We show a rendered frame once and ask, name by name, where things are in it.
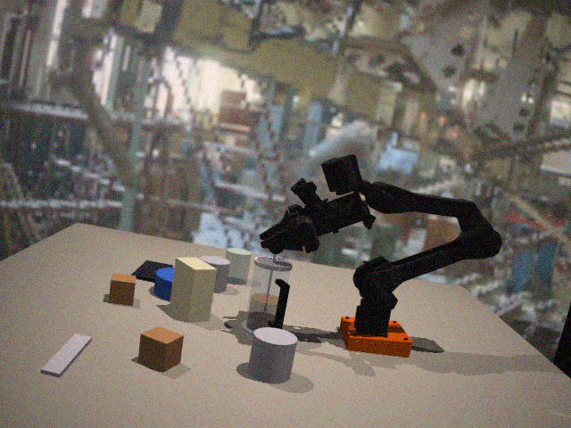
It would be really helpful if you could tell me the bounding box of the blue cylinder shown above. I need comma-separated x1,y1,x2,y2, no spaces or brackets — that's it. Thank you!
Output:
153,267,174,301

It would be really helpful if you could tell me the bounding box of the glass coffee press with black handle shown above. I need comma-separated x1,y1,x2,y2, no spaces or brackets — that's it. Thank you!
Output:
241,249,293,335

